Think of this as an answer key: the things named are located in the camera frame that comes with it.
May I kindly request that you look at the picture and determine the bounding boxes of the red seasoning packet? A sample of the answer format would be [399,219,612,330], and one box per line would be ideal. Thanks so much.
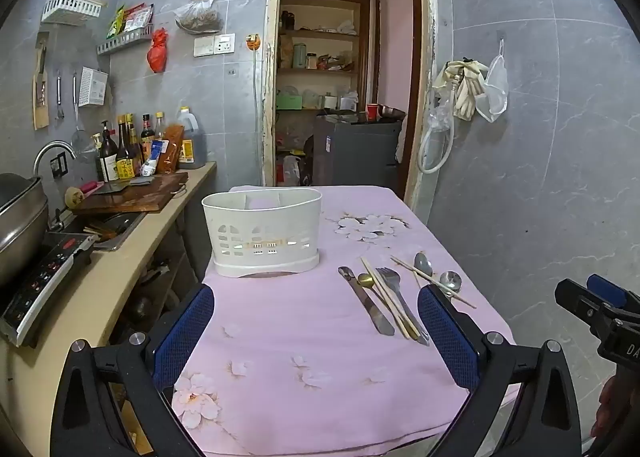
[122,3,154,34]

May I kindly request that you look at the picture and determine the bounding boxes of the hanging wooden board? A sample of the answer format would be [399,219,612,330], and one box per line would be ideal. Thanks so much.
[32,32,51,130]

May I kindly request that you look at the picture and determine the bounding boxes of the white wall basket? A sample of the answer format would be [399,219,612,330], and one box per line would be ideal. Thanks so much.
[41,0,102,26]

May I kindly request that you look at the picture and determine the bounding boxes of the person's right hand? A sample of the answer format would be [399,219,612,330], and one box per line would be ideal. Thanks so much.
[591,374,640,439]

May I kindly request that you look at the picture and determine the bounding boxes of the white plastic utensil holder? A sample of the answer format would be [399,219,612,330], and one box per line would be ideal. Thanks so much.
[201,188,323,279]

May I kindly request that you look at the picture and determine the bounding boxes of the hanging metal strainer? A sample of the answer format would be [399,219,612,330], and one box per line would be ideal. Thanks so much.
[71,73,97,156]

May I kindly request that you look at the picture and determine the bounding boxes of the clear hanging bag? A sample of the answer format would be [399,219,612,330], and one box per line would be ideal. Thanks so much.
[174,0,223,34]

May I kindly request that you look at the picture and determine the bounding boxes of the pink floral tablecloth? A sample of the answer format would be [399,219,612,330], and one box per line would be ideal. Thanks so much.
[171,185,517,456]

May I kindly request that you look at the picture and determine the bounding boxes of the steel wok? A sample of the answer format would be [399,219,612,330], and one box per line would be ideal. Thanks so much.
[0,173,50,288]

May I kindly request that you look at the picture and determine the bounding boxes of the pump soap bottle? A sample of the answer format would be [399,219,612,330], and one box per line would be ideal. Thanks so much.
[96,121,120,182]

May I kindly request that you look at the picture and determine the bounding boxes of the cream rubber gloves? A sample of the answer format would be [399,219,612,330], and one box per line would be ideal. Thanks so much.
[432,58,489,120]

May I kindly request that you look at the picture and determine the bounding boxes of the clear plastic bag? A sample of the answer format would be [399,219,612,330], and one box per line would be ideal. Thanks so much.
[427,96,454,134]

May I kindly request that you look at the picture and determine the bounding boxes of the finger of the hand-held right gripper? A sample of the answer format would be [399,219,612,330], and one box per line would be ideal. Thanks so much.
[586,273,640,312]
[554,278,618,327]

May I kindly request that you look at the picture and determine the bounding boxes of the steel fork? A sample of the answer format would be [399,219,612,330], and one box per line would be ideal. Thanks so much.
[376,268,431,347]

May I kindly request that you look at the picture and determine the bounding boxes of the black induction cooker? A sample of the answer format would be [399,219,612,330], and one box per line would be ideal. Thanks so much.
[0,232,96,349]

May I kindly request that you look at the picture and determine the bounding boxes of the beige kitchen counter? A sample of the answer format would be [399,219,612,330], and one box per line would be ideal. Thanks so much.
[0,162,218,457]

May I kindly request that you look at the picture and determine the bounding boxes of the white hose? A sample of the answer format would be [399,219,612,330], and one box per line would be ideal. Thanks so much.
[417,82,456,174]

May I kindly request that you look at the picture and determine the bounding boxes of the green snack packet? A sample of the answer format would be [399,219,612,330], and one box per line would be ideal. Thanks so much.
[107,6,126,40]

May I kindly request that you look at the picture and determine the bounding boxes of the grey metal wall shelf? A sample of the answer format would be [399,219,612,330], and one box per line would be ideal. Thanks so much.
[96,24,154,56]

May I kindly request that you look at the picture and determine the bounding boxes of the steel table knife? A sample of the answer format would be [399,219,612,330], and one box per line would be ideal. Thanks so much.
[338,266,397,337]

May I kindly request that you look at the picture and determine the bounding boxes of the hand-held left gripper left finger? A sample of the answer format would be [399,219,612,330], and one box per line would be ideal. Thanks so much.
[50,282,217,457]

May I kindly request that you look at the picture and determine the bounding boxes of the orange noodle packet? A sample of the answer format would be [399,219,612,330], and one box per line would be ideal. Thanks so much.
[160,124,185,174]

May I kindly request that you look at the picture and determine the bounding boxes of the chrome faucet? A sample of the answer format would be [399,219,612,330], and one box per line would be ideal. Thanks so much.
[33,140,77,178]

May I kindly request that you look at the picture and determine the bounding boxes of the dark sauce bottle yellow label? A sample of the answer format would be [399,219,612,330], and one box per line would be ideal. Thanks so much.
[116,116,136,180]

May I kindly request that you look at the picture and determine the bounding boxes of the white and blue packet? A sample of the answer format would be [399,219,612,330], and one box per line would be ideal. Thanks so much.
[141,139,169,177]

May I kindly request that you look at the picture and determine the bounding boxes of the steel sink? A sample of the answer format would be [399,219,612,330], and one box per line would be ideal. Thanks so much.
[75,211,146,252]

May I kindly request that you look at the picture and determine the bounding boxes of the wooden door frame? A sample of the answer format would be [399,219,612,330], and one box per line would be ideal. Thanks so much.
[260,0,442,208]

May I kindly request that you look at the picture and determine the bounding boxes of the gold spoon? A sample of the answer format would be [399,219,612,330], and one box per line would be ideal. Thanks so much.
[356,273,421,340]

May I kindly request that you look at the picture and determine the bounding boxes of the grey cabinet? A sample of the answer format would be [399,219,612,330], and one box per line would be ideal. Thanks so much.
[313,114,404,188]

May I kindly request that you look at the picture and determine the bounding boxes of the large dark oil jug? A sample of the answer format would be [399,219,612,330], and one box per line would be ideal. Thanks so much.
[177,107,207,170]

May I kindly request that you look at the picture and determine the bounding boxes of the wooden cutting board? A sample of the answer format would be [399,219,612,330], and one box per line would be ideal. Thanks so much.
[72,172,189,214]

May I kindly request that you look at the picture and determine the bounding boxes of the white perforated wall holder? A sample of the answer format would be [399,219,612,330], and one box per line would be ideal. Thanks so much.
[80,67,109,108]

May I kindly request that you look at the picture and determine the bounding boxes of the red plastic bag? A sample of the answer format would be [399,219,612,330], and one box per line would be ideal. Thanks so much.
[146,28,169,74]

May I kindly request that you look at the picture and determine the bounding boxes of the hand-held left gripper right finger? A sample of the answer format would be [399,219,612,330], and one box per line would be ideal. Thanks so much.
[416,283,584,457]

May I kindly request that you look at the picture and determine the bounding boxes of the wooden shelf unit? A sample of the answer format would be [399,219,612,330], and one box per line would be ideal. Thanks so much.
[277,0,371,112]

